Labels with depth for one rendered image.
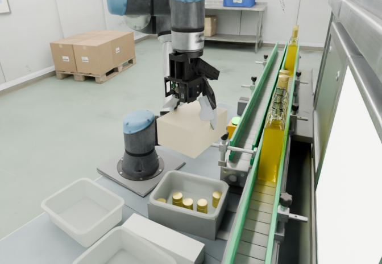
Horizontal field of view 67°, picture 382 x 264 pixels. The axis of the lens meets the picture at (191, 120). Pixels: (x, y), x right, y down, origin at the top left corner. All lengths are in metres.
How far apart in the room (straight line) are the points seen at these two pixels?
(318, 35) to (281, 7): 0.99
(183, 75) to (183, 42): 0.08
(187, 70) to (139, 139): 0.45
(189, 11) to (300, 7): 6.19
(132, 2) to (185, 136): 0.34
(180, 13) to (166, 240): 0.58
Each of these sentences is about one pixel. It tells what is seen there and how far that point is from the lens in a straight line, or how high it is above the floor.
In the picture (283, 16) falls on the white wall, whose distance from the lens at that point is 6.82.
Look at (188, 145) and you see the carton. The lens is 0.71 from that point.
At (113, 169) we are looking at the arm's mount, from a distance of 1.19.
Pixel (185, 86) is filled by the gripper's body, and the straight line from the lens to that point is 0.66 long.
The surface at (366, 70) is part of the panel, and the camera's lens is 0.55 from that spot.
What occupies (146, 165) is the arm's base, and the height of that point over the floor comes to 0.81.
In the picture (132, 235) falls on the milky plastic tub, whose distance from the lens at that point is 0.86.
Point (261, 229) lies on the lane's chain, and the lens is 0.80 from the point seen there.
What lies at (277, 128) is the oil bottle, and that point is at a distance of 0.85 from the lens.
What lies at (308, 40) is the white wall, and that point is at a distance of 6.88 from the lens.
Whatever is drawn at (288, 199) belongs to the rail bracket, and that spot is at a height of 1.01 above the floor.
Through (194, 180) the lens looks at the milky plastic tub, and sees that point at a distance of 1.01.
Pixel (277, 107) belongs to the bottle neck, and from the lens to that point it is 0.84.
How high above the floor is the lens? 1.46
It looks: 27 degrees down
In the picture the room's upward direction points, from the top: straight up
